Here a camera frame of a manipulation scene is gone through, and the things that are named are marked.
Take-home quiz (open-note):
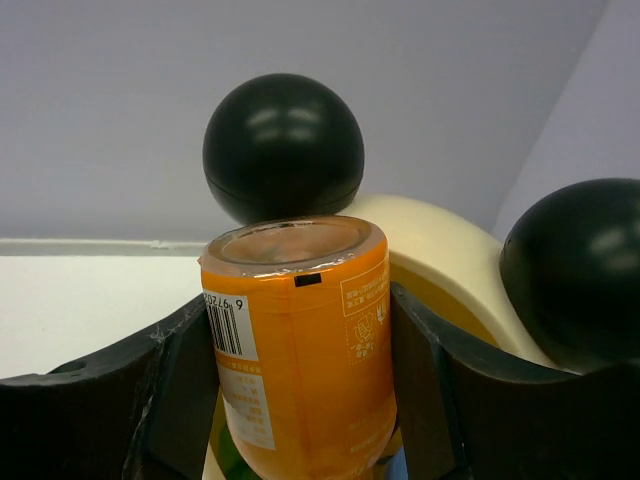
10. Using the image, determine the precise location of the upright-lying blue label water bottle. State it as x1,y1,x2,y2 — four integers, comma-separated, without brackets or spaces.
383,447,408,480

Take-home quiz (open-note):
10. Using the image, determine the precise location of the green plastic bottle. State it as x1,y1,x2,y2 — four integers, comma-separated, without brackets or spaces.
218,439,260,480

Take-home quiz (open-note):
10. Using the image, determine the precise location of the orange juice bottle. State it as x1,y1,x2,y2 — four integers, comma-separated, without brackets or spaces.
199,216,396,479

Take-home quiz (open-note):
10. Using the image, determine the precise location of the cream bin with black ears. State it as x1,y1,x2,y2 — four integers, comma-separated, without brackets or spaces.
202,72,640,480

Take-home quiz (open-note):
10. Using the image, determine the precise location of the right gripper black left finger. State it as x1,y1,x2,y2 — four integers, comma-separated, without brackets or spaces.
1,296,219,479

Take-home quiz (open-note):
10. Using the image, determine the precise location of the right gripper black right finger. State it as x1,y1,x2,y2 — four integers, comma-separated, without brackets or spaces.
390,284,639,479

